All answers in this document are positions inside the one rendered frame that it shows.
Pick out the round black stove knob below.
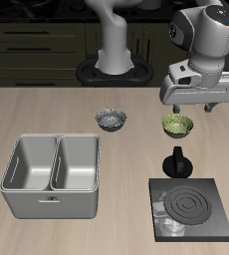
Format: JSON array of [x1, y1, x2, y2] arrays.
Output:
[[161, 145, 194, 179]]

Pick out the white two-bin basket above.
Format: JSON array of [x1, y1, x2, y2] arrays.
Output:
[[0, 132, 102, 220]]

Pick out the dark grey stove plate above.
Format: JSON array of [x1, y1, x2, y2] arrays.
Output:
[[148, 177, 229, 243]]

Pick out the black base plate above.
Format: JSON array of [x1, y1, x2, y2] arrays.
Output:
[[76, 53, 154, 84]]

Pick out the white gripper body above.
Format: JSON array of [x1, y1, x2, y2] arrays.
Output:
[[158, 71, 229, 107]]

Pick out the dark kitchen cupboards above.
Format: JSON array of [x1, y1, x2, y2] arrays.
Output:
[[0, 0, 229, 89]]

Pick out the green fluted dish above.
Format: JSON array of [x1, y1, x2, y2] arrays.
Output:
[[160, 113, 195, 139]]

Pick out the grey fluted dish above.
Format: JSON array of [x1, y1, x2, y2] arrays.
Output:
[[95, 107, 128, 132]]

